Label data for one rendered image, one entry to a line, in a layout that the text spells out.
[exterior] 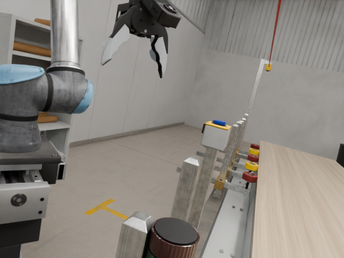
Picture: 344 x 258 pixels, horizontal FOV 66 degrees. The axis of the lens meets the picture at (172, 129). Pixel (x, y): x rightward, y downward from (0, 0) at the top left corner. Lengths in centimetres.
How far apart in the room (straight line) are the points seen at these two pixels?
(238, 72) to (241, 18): 154
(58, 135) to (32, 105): 280
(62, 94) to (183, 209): 48
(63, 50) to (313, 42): 760
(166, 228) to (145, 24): 41
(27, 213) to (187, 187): 41
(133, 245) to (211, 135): 50
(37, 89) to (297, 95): 750
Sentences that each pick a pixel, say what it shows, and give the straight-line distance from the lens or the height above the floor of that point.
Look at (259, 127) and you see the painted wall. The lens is 803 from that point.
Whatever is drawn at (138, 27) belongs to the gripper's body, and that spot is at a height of 141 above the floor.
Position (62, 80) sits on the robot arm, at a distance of 86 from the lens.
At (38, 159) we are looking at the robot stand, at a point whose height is 103.
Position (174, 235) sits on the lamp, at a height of 115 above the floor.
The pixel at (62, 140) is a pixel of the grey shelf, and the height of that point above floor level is 29.
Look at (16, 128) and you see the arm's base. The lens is 83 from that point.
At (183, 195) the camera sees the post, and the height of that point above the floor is 109.
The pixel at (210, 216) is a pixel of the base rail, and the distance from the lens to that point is 141.
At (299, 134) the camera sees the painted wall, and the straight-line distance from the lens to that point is 803.
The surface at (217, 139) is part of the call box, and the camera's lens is 79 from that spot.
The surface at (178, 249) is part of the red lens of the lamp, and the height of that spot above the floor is 114.
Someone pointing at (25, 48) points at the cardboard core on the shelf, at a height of 129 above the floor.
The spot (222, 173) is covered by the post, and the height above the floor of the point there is 86.
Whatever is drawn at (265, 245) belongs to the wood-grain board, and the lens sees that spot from 92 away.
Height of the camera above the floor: 132
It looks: 11 degrees down
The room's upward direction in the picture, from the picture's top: 13 degrees clockwise
